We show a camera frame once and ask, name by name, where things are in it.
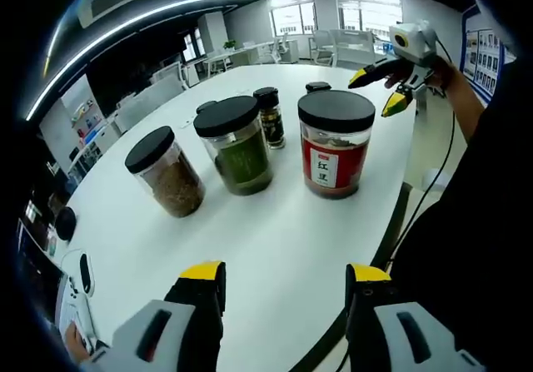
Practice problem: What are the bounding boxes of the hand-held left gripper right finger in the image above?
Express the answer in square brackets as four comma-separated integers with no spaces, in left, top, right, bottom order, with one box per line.
[344,262,486,372]

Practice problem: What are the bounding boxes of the white table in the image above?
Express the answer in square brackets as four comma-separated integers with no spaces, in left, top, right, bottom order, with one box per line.
[61,63,420,372]

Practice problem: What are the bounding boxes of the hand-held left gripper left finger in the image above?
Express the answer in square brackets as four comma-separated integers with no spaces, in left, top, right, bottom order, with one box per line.
[81,260,228,372]

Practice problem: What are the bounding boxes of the red label ingredient jar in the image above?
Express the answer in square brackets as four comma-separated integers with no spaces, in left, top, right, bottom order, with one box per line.
[296,89,376,201]

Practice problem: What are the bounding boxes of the person's right hand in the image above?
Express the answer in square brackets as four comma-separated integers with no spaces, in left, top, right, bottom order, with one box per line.
[383,55,456,95]

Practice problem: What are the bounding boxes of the dark computer monitor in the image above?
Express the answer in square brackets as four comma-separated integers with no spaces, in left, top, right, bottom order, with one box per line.
[15,217,68,321]

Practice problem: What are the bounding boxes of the small dark condiment bottle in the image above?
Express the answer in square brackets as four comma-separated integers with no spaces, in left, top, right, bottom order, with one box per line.
[252,87,288,151]

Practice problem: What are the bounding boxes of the white office desk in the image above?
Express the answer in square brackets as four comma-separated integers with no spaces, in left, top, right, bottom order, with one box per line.
[202,41,276,74]

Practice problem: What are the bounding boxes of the curved ceiling light strip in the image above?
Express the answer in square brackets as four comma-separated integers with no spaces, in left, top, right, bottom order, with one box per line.
[24,0,268,122]

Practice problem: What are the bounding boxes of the white office chair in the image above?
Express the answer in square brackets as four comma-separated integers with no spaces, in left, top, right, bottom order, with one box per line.
[309,29,339,67]

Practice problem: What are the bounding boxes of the black round speaker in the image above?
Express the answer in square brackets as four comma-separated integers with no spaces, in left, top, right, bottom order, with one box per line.
[54,206,78,244]

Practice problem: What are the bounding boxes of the white game controller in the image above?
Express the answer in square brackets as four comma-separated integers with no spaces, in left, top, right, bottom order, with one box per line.
[53,272,106,350]

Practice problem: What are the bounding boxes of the wall poster board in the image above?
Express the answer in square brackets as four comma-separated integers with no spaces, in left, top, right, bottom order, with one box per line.
[460,12,518,107]

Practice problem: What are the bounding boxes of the person's left hand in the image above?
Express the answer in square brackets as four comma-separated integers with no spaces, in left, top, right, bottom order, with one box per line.
[62,321,96,365]

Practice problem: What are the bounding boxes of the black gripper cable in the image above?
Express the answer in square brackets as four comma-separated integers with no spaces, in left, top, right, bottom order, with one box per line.
[389,41,457,267]

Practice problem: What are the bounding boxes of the brown spice ingredient jar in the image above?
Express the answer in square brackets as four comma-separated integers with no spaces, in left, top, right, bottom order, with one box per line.
[124,125,207,219]

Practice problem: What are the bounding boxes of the green bean ingredient jar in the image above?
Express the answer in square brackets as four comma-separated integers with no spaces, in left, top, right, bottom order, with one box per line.
[192,95,276,197]

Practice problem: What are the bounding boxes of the person's dark clothing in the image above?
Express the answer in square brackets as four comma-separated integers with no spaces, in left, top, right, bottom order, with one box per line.
[390,53,533,372]

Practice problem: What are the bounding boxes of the white display shelf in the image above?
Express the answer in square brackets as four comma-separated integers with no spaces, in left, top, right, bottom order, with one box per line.
[39,96,127,174]

